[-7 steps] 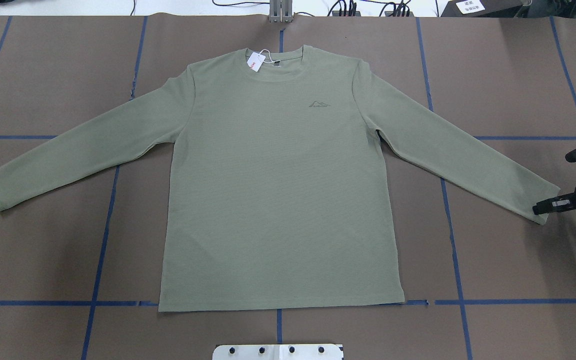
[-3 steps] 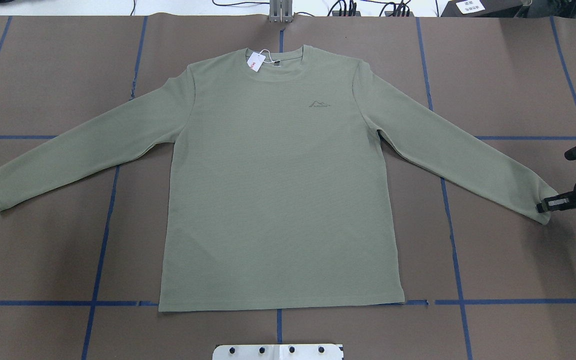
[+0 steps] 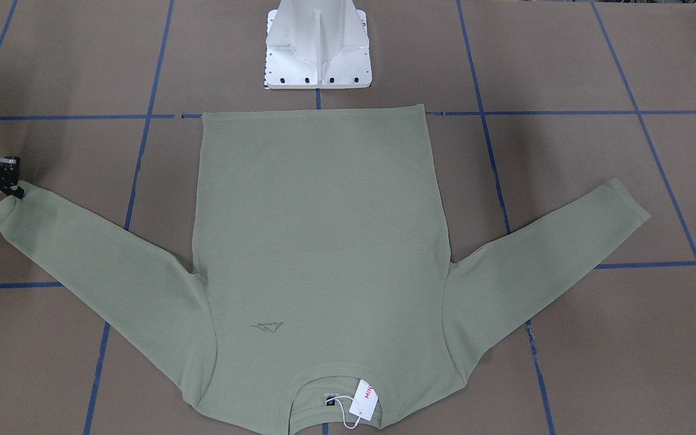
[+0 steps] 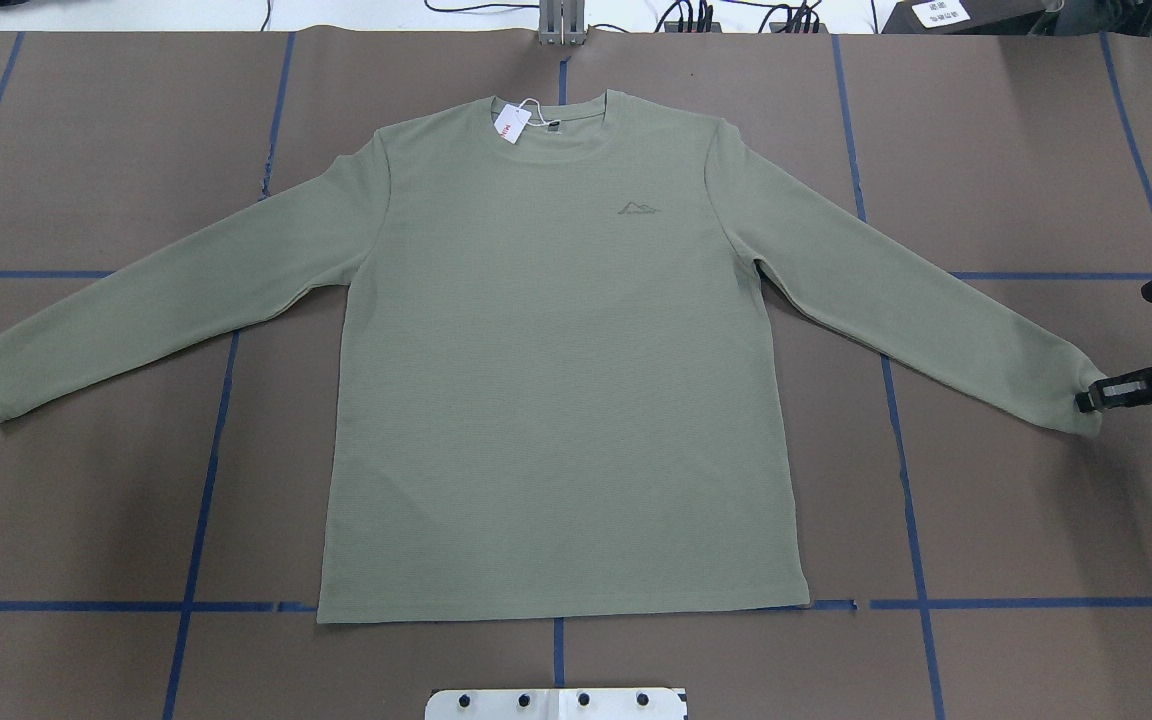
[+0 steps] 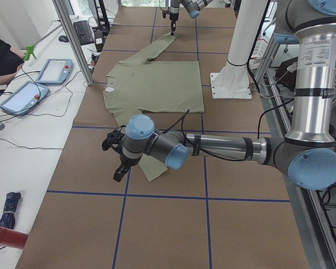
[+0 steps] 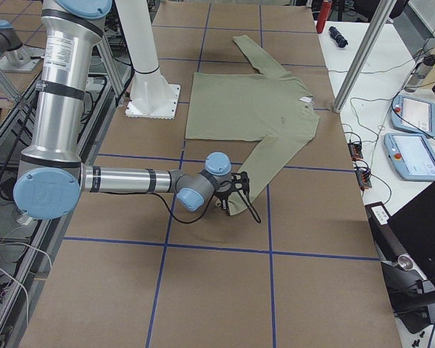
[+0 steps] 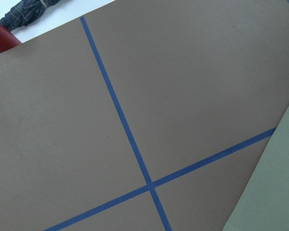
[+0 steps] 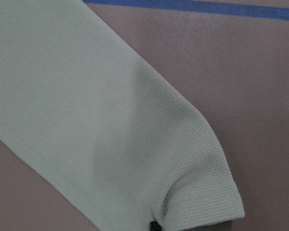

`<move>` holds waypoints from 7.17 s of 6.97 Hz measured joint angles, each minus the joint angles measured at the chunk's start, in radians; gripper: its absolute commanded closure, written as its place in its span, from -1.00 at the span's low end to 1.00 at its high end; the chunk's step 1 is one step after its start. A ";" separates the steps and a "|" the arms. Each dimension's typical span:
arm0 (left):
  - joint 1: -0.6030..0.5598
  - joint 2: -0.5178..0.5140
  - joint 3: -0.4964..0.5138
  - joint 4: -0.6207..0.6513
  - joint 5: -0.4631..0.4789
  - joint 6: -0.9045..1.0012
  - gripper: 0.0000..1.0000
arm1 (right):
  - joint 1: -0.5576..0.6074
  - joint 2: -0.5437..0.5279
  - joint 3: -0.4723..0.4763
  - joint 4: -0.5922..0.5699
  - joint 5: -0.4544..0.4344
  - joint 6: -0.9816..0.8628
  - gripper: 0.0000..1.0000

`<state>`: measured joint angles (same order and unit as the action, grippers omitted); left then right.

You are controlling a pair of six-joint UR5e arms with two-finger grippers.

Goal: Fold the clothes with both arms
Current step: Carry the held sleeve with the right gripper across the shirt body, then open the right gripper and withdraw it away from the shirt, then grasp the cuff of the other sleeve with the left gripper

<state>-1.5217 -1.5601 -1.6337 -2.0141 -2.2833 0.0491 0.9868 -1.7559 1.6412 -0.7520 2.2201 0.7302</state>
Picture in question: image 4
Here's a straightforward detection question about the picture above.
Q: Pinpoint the olive green long-sleeve shirt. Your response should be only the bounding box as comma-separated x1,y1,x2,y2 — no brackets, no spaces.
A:
0,90,1102,624

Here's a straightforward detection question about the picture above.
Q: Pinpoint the white paper price tag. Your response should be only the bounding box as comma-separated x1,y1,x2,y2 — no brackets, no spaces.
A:
493,103,532,145

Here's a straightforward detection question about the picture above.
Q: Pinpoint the aluminium camera mount post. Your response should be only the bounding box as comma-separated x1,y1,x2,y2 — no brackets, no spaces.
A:
536,0,588,46

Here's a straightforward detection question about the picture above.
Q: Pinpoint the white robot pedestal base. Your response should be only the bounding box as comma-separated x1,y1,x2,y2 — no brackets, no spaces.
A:
424,687,689,719

